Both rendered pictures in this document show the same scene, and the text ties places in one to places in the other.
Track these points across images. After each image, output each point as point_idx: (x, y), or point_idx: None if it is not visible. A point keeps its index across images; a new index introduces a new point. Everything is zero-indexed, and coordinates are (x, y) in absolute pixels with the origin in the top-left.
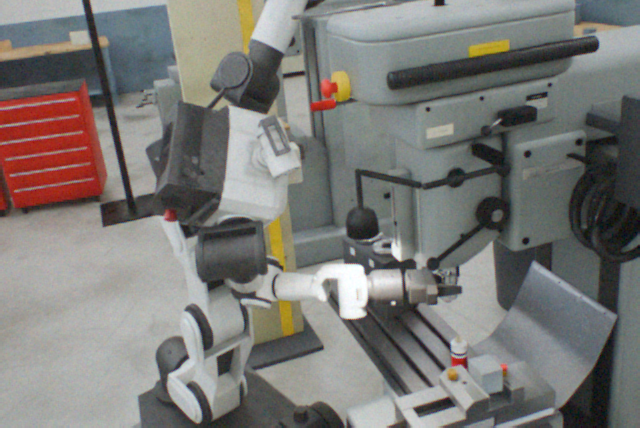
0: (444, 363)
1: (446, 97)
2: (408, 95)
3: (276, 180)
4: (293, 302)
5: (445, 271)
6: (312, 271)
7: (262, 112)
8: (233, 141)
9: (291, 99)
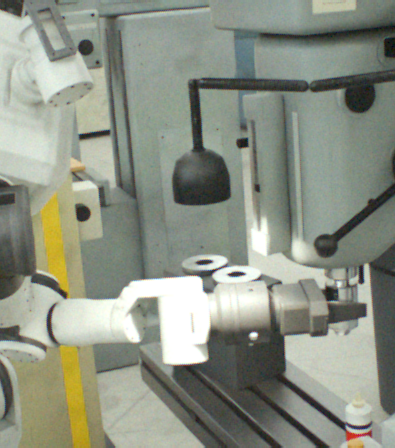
0: (334, 447)
1: None
2: None
3: (52, 120)
4: (90, 412)
5: (340, 278)
6: (118, 376)
7: None
8: None
9: (89, 164)
